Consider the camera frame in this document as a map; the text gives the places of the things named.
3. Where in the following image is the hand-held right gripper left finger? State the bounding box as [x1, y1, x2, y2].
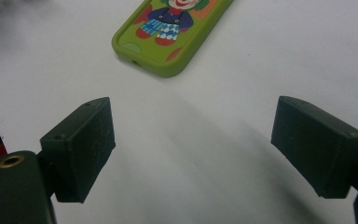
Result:
[40, 96, 117, 203]

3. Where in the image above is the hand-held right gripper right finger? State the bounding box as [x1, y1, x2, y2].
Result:
[270, 95, 358, 200]

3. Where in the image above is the green clown phone case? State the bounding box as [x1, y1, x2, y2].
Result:
[111, 0, 234, 78]

